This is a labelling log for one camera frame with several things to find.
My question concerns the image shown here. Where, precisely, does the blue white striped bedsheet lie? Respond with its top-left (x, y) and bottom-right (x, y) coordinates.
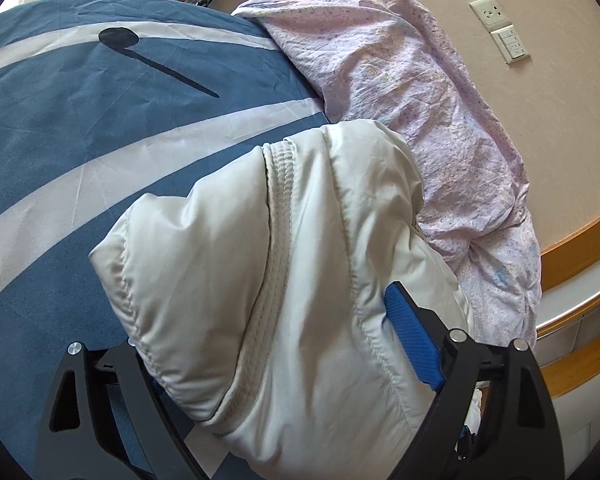
top-left (0, 0), bottom-right (326, 471)

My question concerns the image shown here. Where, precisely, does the white puffer jacket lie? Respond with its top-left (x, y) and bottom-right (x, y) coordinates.
top-left (90, 119), bottom-right (474, 479)

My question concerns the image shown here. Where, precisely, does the white wall switch plate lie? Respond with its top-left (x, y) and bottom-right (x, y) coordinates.
top-left (491, 25), bottom-right (529, 65)

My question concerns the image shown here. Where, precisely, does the orange wooden headboard frame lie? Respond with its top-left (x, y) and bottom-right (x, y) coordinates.
top-left (538, 216), bottom-right (600, 398)

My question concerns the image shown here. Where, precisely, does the white wall socket plate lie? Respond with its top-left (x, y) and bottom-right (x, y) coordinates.
top-left (469, 0), bottom-right (512, 32)

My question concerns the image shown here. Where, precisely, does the pink floral duvet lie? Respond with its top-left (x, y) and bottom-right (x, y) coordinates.
top-left (236, 0), bottom-right (542, 344)

